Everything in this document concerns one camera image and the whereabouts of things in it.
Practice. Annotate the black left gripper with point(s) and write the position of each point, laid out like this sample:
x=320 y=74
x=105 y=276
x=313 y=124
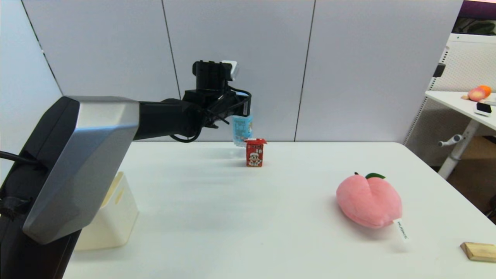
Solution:
x=209 y=83

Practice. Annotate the clear soda water bottle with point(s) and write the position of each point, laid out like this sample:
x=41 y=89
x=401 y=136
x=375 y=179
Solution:
x=242 y=130

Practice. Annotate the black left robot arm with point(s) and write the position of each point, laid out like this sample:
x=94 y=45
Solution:
x=89 y=155

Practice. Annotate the red milk carton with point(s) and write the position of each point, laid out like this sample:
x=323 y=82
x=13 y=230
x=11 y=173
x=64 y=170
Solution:
x=255 y=154

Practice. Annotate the pink peach plush toy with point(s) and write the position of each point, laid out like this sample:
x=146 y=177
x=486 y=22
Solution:
x=366 y=201

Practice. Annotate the cream plastic basket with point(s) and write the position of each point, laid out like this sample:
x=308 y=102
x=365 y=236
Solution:
x=116 y=221

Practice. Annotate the white side table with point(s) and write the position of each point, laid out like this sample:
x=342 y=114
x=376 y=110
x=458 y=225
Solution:
x=451 y=101

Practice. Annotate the white pegboard panel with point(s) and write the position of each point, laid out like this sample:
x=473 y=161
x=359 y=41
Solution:
x=465 y=66

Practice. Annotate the small peach plush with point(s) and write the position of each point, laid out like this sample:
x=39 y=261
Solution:
x=477 y=94

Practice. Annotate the black and white device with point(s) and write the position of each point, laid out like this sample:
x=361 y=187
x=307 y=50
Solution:
x=482 y=109

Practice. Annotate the small wooden block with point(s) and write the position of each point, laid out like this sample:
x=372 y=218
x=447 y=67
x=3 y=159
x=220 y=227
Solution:
x=479 y=251

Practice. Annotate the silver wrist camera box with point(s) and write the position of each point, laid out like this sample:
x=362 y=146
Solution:
x=231 y=69

